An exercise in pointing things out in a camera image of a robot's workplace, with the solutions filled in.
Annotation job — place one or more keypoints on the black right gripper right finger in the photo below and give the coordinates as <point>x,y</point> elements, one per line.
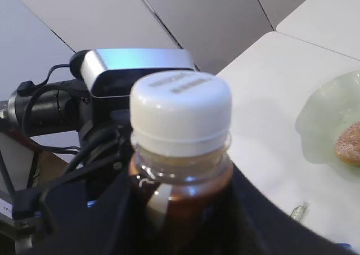
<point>274,230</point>

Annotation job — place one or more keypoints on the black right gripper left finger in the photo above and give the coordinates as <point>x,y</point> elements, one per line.
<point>111,226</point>

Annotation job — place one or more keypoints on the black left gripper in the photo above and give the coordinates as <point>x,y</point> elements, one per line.
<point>107,122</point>

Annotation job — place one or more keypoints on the brown coffee drink bottle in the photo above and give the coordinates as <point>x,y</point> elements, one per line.
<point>180,170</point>

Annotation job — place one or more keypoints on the sugared bread bun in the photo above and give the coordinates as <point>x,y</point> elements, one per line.
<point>346,147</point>

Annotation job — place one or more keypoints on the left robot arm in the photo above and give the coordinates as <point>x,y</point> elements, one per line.
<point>50,108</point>

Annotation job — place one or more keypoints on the beige retractable pen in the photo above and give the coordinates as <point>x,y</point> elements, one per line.
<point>299,212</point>

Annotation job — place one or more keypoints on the green wavy glass plate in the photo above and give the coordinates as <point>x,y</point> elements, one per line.
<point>327,113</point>

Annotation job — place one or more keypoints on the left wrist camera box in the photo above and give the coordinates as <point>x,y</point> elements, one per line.
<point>111,72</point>

